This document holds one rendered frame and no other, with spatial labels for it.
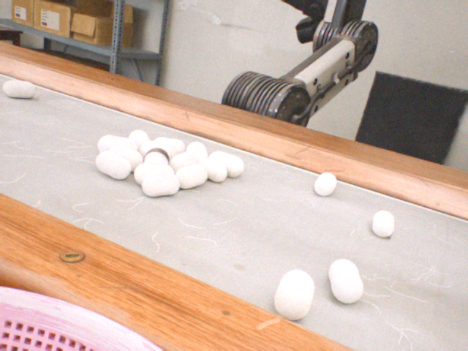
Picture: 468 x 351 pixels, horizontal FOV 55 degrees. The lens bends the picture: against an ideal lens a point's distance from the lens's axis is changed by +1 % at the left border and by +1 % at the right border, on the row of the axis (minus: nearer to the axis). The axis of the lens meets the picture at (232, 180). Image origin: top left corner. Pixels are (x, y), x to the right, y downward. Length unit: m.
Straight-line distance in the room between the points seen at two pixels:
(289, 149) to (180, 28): 2.51
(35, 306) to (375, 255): 0.25
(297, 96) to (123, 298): 0.65
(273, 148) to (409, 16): 1.95
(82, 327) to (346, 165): 0.38
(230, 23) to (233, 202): 2.44
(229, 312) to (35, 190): 0.21
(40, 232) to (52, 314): 0.07
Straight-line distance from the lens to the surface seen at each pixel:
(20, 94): 0.63
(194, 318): 0.20
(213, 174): 0.41
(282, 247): 0.33
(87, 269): 0.23
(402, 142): 2.42
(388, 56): 2.44
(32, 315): 0.20
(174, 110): 0.59
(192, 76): 2.94
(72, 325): 0.20
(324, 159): 0.52
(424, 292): 0.34
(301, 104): 0.84
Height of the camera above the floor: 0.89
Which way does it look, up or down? 20 degrees down
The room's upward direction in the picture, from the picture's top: 11 degrees clockwise
